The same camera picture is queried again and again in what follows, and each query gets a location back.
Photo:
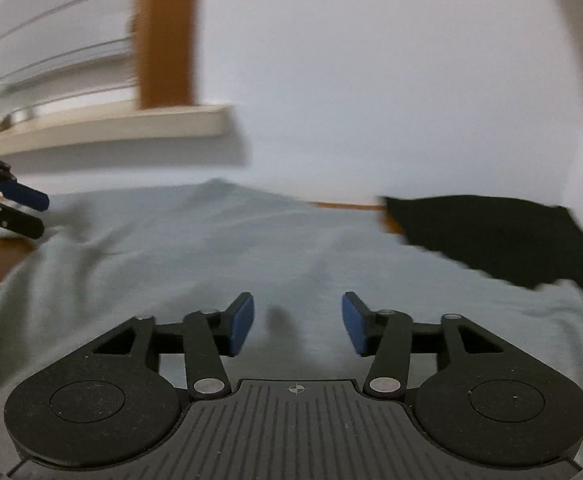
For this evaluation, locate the grey window blind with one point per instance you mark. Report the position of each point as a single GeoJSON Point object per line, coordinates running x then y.
{"type": "Point", "coordinates": [46, 35]}

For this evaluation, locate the wooden window frame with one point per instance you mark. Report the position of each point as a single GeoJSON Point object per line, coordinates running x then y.
{"type": "Point", "coordinates": [169, 35]}

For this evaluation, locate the grey sweatshirt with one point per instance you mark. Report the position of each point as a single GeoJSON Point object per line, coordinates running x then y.
{"type": "Point", "coordinates": [221, 250]}

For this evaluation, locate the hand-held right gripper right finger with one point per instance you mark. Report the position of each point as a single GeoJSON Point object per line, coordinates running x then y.
{"type": "Point", "coordinates": [354, 322]}

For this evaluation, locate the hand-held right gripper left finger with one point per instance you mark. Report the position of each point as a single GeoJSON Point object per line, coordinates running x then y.
{"type": "Point", "coordinates": [241, 322]}

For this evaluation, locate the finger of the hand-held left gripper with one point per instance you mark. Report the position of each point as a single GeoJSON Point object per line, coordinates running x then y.
{"type": "Point", "coordinates": [19, 222]}
{"type": "Point", "coordinates": [24, 196]}

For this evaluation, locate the black cloth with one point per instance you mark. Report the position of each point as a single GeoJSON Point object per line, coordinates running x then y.
{"type": "Point", "coordinates": [496, 240]}

